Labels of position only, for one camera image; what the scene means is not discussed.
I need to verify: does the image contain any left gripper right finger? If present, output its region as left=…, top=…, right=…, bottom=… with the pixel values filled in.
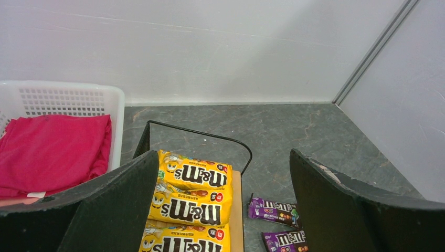
left=290, top=149, right=444, bottom=251

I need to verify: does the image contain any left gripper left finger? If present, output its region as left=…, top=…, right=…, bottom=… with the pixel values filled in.
left=1, top=151, right=159, bottom=251

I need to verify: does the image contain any purple candy bag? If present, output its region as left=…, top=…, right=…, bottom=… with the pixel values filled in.
left=261, top=230, right=309, bottom=252
left=248, top=194, right=303, bottom=229

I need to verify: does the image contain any yellow candy bag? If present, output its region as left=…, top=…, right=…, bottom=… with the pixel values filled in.
left=139, top=219, right=231, bottom=252
left=148, top=183, right=234, bottom=226
left=157, top=150, right=233, bottom=190

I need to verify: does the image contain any yellow candy bag on shelf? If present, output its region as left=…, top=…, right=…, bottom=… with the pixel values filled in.
left=157, top=150, right=233, bottom=190

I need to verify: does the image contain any pink cloth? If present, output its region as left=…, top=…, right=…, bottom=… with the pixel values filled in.
left=1, top=114, right=112, bottom=199

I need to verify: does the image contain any white plastic basket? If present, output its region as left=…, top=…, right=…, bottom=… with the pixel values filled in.
left=1, top=80, right=125, bottom=171

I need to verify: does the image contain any right corner aluminium profile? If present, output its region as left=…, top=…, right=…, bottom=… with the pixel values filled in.
left=332, top=0, right=420, bottom=106

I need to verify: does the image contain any wooden wire shelf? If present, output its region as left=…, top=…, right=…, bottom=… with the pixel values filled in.
left=133, top=120, right=252, bottom=251

